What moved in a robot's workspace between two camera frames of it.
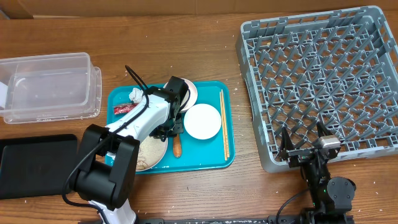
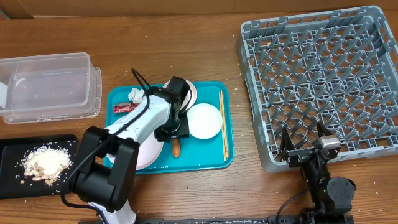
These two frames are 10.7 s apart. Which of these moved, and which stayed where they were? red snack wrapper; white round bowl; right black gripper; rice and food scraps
Moved: rice and food scraps
Stayed: right black gripper; white round bowl; red snack wrapper
